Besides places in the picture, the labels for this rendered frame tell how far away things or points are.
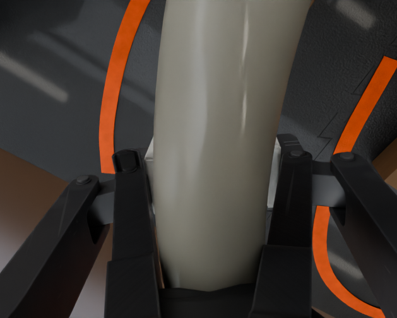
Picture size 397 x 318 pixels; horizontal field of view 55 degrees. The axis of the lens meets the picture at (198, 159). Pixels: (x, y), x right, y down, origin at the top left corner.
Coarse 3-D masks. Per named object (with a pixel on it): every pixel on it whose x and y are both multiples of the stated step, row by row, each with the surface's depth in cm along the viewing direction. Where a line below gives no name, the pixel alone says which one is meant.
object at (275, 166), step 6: (276, 138) 17; (276, 144) 16; (276, 150) 16; (276, 156) 16; (276, 162) 16; (276, 168) 16; (276, 174) 16; (270, 180) 17; (276, 180) 17; (270, 186) 17; (270, 192) 17; (270, 198) 17; (270, 204) 17
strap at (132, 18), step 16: (144, 0) 99; (128, 16) 102; (128, 32) 103; (128, 48) 105; (112, 64) 108; (384, 64) 100; (112, 80) 110; (384, 80) 102; (112, 96) 112; (368, 96) 104; (112, 112) 114; (368, 112) 106; (112, 128) 116; (352, 128) 109; (112, 144) 119; (352, 144) 111; (320, 208) 121; (320, 224) 124; (320, 240) 127; (320, 256) 129; (320, 272) 132; (336, 288) 135; (352, 304) 137; (368, 304) 137
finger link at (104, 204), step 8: (144, 152) 19; (144, 168) 17; (104, 184) 16; (112, 184) 16; (104, 192) 16; (112, 192) 16; (96, 200) 16; (104, 200) 16; (112, 200) 16; (96, 208) 16; (104, 208) 16; (112, 208) 16; (88, 216) 16; (96, 216) 16; (104, 216) 16; (112, 216) 16; (88, 224) 16; (96, 224) 16; (104, 224) 16
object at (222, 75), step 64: (192, 0) 7; (256, 0) 7; (192, 64) 8; (256, 64) 7; (192, 128) 8; (256, 128) 8; (192, 192) 9; (256, 192) 9; (192, 256) 9; (256, 256) 10
